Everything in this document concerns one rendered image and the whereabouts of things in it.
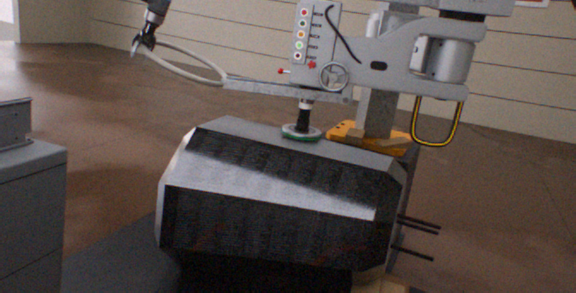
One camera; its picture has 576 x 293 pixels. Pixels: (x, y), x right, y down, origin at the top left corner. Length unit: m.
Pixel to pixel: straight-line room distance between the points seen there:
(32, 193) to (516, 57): 7.28
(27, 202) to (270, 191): 0.96
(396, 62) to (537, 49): 6.04
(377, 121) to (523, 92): 5.49
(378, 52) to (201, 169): 1.03
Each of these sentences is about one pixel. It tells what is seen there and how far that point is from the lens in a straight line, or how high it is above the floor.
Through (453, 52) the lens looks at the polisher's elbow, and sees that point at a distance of 2.35.
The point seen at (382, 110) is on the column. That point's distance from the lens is 2.98.
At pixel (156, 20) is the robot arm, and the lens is 2.40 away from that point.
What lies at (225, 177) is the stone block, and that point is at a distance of 2.26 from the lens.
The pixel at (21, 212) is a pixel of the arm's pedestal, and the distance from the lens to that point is 2.01.
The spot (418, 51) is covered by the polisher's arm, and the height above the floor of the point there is 1.38.
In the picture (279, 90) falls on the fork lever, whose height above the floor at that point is 1.09.
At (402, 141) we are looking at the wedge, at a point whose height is 0.82.
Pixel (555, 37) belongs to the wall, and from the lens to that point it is 8.32.
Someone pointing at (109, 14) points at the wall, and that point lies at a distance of 10.80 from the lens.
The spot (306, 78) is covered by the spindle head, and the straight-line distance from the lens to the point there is 2.31.
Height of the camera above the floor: 1.54
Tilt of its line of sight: 16 degrees down
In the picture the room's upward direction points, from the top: 9 degrees clockwise
